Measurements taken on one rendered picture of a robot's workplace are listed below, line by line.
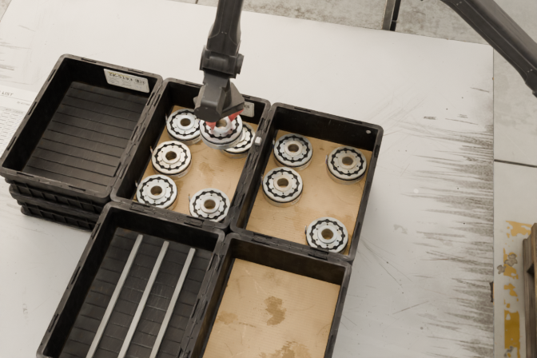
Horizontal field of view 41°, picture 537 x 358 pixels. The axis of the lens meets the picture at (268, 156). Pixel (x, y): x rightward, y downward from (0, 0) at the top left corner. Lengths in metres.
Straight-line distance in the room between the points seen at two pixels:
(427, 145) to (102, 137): 0.92
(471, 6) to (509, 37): 0.10
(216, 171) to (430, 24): 1.82
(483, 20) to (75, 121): 1.15
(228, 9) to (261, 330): 0.73
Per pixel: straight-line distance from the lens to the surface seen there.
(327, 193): 1.84
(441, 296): 1.90
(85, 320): 1.73
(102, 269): 1.77
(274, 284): 1.71
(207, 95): 1.47
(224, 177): 1.85
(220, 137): 1.68
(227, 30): 1.41
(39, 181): 1.80
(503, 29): 1.36
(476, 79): 2.32
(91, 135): 1.98
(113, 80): 2.02
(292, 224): 1.79
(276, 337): 1.67
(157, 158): 1.87
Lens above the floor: 2.40
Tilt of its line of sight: 56 degrees down
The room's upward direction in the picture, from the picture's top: 2 degrees clockwise
